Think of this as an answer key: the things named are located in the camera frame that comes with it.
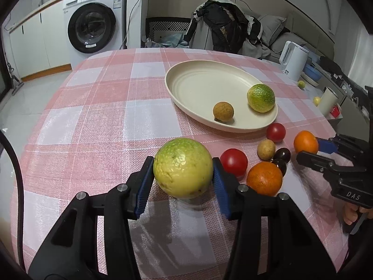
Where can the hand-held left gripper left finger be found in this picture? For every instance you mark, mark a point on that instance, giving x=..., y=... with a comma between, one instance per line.
x=144, y=186

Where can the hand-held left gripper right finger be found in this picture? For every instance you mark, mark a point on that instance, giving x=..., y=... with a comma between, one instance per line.
x=220, y=189

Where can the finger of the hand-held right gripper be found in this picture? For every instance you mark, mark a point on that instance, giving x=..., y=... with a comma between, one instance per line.
x=314, y=161
x=327, y=146

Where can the light orange mandarin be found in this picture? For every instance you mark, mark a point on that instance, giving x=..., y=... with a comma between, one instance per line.
x=305, y=142

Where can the large red tomato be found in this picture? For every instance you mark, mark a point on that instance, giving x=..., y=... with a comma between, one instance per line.
x=233, y=162

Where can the dark purple plum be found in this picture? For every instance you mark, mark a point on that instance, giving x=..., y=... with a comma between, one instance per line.
x=280, y=166
x=283, y=154

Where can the large yellow-green guava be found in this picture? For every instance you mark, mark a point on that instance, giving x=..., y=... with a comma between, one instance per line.
x=183, y=167

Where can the deep orange mandarin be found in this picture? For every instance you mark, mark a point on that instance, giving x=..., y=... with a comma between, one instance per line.
x=264, y=178

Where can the small red tomato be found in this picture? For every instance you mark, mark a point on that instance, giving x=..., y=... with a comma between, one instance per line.
x=276, y=131

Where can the tan round fruit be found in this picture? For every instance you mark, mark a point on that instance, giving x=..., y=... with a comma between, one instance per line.
x=266, y=150

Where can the cream oval plate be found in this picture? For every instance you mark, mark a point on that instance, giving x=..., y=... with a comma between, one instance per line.
x=204, y=87

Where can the person's right forearm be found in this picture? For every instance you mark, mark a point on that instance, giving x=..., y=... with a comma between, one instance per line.
x=360, y=253

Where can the person's right hand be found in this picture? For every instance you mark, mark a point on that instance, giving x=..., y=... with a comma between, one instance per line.
x=349, y=214

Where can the red and white carton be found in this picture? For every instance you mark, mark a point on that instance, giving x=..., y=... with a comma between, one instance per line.
x=337, y=111

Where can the white side table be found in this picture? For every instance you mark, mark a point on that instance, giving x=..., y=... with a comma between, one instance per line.
x=349, y=113

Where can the white cup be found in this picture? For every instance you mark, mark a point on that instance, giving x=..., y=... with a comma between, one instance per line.
x=327, y=102

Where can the small yellow-green fruit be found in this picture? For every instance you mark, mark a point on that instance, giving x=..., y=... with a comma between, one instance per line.
x=316, y=101
x=301, y=84

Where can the small white dish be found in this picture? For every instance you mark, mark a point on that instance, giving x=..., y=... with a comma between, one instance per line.
x=310, y=82

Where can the blue bowl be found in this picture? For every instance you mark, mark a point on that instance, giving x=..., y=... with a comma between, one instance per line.
x=312, y=71

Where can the pink checked tablecloth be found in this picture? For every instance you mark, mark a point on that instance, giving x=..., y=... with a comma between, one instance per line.
x=102, y=122

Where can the brown longan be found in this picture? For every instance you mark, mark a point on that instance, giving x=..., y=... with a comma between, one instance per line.
x=223, y=111

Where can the dark cloth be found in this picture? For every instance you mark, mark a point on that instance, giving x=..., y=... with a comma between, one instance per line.
x=332, y=67

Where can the green round citrus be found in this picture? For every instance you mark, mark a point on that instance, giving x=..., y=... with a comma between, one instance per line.
x=260, y=98

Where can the white electric kettle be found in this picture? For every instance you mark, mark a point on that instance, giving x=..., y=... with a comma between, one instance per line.
x=294, y=61

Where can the white curtain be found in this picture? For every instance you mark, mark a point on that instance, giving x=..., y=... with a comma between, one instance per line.
x=354, y=40

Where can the grey pillow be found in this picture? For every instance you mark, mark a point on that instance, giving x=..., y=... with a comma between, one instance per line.
x=271, y=27
x=284, y=42

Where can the beige headboard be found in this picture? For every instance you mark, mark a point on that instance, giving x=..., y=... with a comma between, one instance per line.
x=311, y=32

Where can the light blue plastic bag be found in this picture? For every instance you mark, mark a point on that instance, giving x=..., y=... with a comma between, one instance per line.
x=172, y=40

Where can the pile of dark clothes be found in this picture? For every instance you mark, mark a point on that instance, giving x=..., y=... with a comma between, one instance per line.
x=224, y=26

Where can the white washing machine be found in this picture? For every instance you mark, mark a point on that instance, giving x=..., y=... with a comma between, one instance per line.
x=93, y=29

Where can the white kitchen cabinet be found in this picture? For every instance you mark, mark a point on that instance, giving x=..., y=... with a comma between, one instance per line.
x=32, y=43

